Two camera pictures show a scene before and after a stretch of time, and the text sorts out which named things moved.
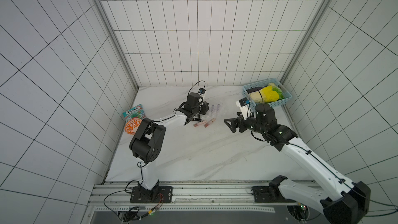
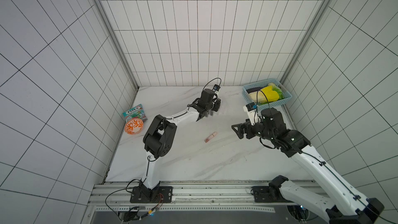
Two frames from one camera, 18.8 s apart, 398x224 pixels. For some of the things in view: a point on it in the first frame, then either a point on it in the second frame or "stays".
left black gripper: [204, 106] -> [217, 103]
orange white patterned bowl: [131, 126] stays
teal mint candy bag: [136, 112] stays
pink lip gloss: [212, 121] -> [210, 136]
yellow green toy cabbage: [267, 94] stays
